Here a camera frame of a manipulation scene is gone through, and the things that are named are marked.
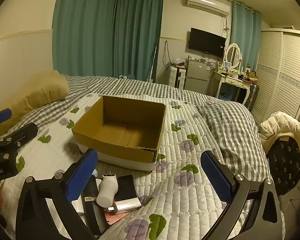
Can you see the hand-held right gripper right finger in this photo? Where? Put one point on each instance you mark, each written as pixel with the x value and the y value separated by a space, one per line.
pixel 216 180

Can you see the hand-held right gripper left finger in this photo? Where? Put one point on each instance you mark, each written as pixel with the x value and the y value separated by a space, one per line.
pixel 82 177

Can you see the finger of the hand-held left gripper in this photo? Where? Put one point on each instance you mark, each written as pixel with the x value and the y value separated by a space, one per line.
pixel 20 133
pixel 1 117

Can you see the white plug charger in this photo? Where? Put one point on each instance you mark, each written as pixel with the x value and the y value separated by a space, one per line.
pixel 106 190

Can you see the long black box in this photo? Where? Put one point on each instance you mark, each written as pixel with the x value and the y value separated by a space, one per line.
pixel 92 212

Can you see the small black box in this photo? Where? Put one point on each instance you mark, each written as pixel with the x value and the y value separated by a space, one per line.
pixel 126 187

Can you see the pink patterned card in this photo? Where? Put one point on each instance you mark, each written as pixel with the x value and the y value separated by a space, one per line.
pixel 115 218

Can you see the white power bank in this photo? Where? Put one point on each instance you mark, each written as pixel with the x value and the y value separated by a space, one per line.
pixel 128 203

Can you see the cardboard box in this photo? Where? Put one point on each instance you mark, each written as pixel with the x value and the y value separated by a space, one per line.
pixel 125 130

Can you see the white floral quilt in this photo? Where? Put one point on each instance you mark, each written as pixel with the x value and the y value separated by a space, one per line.
pixel 180 185

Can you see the tan pillow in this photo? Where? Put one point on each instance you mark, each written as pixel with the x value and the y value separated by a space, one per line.
pixel 35 92

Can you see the blue basin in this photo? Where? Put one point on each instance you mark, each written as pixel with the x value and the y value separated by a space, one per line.
pixel 224 96

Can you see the cream puffer jacket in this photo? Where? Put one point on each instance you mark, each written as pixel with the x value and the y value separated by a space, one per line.
pixel 282 125

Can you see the dark suitcase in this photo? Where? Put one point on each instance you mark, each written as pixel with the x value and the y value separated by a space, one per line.
pixel 253 96

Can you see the white dressing table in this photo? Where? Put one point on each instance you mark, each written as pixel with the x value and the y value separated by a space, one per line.
pixel 233 81

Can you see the silver small fridge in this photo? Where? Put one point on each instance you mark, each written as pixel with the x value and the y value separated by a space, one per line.
pixel 197 76

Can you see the white drawer cabinet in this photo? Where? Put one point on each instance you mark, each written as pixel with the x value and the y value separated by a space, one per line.
pixel 176 77

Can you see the green curtain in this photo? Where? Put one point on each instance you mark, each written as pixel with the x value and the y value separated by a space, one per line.
pixel 82 30
pixel 140 35

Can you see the white louvred wardrobe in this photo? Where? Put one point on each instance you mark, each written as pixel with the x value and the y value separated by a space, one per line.
pixel 282 75

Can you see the oval white mirror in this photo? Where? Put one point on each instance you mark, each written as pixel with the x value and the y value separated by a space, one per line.
pixel 233 55

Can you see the white pole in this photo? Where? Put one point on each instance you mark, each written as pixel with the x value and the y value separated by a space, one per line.
pixel 153 62

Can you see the light teal curtain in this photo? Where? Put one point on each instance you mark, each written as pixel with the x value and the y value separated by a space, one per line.
pixel 245 37

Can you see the white air conditioner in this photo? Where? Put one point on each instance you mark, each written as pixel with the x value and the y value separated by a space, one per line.
pixel 206 3

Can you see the small photo frame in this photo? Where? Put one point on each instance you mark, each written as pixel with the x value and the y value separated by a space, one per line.
pixel 227 65

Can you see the black wall television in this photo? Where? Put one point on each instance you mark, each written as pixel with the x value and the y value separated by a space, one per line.
pixel 207 42

